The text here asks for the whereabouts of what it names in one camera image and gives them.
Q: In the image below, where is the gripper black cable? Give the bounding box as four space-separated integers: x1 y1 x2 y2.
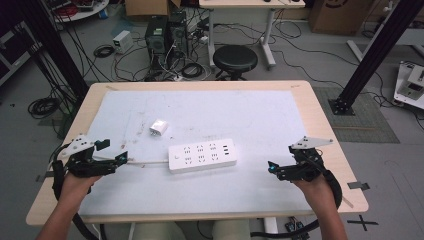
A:
50 159 102 240
249 169 344 240

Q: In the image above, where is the white table leg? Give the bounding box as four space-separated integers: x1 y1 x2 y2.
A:
263 216 279 235

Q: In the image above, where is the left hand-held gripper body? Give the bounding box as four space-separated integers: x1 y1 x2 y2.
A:
58 134 118 179

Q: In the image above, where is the person's left hand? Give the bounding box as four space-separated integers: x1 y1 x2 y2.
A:
57 173 103 210

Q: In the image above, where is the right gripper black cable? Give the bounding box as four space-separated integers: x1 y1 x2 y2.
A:
249 169 344 240

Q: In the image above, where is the white device base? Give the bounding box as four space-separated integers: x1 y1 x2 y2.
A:
393 60 424 111

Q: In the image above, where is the light blue table mat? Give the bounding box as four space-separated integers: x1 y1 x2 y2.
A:
78 89 313 216

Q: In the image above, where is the grey metal rack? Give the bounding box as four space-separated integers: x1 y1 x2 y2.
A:
0 20 43 87

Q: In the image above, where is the white power strip cable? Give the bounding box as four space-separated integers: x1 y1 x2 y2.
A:
126 159 170 167

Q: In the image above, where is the black coiled cable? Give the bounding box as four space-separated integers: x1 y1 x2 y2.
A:
27 96 62 120
92 44 116 59
181 62 205 80

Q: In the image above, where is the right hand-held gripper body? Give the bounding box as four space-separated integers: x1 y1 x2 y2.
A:
277 135 334 183

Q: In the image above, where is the white power supply box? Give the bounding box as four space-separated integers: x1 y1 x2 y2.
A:
112 29 135 55

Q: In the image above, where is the white round table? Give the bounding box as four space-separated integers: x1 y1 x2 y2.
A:
46 0 111 23

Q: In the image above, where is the white-legged wooden desk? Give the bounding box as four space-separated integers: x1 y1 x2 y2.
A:
198 0 306 70

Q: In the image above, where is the person's right hand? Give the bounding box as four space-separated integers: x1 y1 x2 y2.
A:
293 175 335 211

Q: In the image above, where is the black aluminium post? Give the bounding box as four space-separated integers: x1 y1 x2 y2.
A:
327 0 424 116
14 0 90 101

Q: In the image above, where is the white charger adapter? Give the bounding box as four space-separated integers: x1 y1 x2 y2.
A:
148 119 170 138

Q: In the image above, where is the black tape cross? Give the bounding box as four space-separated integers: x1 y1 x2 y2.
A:
346 214 380 232

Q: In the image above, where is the grey tape strip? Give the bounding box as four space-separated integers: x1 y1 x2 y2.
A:
35 170 55 183
346 181 371 192

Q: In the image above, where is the black round stool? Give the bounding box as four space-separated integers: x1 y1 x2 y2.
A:
212 44 259 81

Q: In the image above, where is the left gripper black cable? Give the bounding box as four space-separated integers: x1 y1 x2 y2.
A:
50 159 102 240

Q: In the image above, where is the large brown cardboard box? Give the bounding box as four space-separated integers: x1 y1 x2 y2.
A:
307 0 375 36

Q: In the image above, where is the black computer tower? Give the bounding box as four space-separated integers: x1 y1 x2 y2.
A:
144 15 170 72
167 10 190 60

